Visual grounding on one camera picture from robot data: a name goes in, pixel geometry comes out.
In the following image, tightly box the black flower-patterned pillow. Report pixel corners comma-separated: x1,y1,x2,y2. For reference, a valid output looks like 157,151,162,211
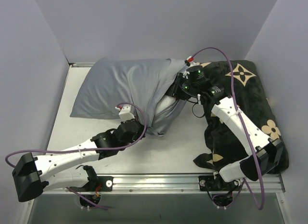
194,60,282,171

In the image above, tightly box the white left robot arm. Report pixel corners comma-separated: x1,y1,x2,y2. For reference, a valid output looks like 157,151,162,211
12,119,146,202

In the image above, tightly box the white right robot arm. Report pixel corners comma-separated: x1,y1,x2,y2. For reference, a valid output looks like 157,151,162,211
167,66,284,190

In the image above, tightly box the aluminium mounting rail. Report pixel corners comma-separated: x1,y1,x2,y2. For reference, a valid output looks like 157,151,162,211
28,172,286,195

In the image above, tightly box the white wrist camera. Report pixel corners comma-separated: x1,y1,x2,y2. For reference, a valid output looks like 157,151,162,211
184,56,200,67
115,104,135,122

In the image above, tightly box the grey pillowcase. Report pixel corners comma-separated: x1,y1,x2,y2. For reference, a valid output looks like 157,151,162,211
70,58,187,136

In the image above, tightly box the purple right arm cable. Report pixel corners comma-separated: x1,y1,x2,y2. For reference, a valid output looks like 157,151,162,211
187,47,265,211

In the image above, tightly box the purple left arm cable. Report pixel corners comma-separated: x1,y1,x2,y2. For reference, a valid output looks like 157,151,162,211
5,102,148,210

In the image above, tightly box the white pillow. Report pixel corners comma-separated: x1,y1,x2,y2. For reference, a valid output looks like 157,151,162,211
155,95,177,117

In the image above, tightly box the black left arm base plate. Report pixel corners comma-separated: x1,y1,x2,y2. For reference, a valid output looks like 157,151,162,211
70,176,114,192

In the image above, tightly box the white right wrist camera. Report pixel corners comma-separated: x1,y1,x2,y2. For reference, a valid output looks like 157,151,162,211
184,56,200,67

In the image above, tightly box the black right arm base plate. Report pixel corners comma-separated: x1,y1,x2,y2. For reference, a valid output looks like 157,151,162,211
198,173,240,192

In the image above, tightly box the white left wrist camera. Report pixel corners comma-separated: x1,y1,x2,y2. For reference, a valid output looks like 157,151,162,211
115,104,135,122

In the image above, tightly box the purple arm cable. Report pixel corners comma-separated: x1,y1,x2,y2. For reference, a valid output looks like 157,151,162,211
5,102,148,210
187,47,265,211

